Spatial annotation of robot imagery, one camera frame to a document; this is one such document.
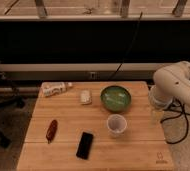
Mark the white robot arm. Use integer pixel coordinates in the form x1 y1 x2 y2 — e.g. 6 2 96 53
149 61 190 109

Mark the black hanging cable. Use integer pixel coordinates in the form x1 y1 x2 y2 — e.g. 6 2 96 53
107 11 144 82

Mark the black smartphone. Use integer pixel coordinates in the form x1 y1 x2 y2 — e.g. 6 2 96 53
76 132 93 159

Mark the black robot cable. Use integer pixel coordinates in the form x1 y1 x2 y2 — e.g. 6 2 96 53
160 98 190 145

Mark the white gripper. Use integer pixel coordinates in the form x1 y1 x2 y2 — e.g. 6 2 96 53
148 85 173 109

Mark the small white block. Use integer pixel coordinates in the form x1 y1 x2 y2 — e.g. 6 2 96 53
80 90 92 105

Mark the green ceramic bowl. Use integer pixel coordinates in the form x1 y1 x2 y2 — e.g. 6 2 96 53
100 85 131 113

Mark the white baseboard heater rail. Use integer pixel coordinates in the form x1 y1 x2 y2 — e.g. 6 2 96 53
0 63 168 81

